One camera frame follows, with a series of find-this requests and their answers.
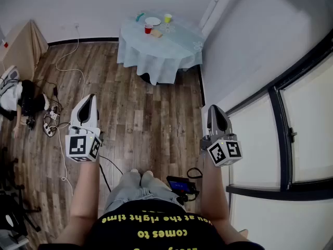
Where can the person's grey jeans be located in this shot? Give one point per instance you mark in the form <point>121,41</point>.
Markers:
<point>130,189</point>

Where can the thin white wall pipe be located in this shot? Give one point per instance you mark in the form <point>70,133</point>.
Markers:
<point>213,4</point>

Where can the white round plate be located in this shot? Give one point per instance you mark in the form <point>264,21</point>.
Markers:
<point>153,21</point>

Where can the person's right shoe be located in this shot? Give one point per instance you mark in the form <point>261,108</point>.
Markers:
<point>148,173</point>

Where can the yellow paper cup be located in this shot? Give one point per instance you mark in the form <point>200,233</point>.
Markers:
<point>167,18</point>

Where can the beige cloth-covered furniture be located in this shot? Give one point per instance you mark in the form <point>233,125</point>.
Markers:
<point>23,48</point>

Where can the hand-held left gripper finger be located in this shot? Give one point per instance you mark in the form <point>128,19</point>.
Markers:
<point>95,113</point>
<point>75,116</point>

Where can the black window frame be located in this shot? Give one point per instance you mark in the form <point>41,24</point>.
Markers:
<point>283,139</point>

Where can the person's black printed shirt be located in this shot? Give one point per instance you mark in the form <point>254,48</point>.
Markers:
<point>117,238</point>

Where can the white power strip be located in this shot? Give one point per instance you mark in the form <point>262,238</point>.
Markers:
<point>48,130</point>

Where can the black tripod stand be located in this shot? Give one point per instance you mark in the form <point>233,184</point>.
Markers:
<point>18,228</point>

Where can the person's left shoe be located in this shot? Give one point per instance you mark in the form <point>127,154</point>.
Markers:
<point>134,170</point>

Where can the teal curved brush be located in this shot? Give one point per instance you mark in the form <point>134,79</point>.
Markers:
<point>140,17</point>

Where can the person's right forearm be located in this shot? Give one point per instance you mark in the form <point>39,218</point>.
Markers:
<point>214,189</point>

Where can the small white patterned block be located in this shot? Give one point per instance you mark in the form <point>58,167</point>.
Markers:
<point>54,116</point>

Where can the tan bread piece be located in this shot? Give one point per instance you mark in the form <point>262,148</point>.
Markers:
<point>156,34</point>

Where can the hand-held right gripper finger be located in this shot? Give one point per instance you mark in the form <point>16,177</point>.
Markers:
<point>227,126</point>
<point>212,124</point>

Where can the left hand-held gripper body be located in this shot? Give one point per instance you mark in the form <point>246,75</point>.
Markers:
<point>78,146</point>

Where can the round table with light-blue cloth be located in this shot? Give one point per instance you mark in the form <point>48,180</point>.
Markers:
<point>156,53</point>

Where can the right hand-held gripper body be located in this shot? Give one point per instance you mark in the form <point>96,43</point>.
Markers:
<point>223,152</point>

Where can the person's left forearm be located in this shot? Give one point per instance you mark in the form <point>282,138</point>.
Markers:
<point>86,186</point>

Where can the red plastic cup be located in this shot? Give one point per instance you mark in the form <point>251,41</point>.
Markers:
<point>148,30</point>

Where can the person's shoe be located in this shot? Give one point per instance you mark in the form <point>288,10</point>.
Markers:
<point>134,170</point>
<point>148,173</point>

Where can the black device with blue screen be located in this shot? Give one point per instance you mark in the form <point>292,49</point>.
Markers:
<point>179,185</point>

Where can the black table base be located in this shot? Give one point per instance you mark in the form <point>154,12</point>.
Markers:
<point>147,78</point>

